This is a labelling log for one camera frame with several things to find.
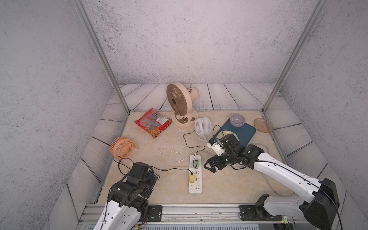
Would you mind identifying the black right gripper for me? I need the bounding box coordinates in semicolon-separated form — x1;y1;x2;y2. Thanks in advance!
202;150;237;172

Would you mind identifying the white power strip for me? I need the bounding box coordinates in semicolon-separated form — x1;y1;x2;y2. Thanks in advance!
188;154;202;194

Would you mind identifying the green plug adapter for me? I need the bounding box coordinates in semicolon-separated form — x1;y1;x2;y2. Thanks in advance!
193;159;200;169

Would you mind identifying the yellow plug adapter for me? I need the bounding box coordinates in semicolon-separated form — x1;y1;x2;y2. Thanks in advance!
189;173;195;183

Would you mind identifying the red snack bag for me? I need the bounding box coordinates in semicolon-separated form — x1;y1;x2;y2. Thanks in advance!
134;108;173;138

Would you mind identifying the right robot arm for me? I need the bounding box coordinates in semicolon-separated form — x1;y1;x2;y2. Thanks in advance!
204;134;340;230

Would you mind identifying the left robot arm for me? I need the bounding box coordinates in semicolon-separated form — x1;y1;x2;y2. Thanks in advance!
94;162;159;230

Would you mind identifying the small white fan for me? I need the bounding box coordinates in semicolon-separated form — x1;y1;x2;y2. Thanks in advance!
195;117;212;141

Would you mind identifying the small orange fan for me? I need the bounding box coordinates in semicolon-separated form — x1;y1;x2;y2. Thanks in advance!
109;137;139;160

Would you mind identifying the beige desk fan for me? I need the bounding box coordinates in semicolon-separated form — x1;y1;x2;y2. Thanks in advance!
166;82;198;127

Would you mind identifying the cream plate with characters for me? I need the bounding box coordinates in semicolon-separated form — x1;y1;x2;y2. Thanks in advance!
216;130;239;140

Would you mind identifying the teal plastic tray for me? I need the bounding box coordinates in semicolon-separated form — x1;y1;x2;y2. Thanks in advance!
215;119;256;146

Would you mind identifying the lilac ceramic bowl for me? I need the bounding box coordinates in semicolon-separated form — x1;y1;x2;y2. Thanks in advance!
229;114;245;127

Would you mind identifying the amber glass dish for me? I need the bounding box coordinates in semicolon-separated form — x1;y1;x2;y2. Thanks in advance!
254;118;274;133

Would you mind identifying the black cable to green plug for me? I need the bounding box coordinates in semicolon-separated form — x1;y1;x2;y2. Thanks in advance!
183;125;226;162

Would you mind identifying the black cable to yellow plug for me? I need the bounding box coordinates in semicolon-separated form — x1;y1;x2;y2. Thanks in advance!
113;157;193;175

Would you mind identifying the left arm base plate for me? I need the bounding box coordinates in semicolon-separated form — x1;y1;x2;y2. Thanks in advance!
147;205;163;222

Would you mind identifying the white fan cable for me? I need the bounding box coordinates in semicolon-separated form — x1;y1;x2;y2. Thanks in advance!
158;129;202;163

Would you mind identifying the aluminium front rail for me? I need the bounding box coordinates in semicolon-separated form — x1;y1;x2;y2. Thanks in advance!
75;202;331;230

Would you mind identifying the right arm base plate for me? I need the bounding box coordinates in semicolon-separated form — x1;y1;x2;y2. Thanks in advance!
239;205;283;222

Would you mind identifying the right aluminium frame post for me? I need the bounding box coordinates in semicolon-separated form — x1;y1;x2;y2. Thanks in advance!
262;0;328;114

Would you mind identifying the aluminium frame post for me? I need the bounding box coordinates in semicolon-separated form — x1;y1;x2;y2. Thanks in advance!
72;0;130;114
262;0;328;114

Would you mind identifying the left aluminium frame post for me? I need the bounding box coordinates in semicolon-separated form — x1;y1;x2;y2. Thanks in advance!
72;0;130;114

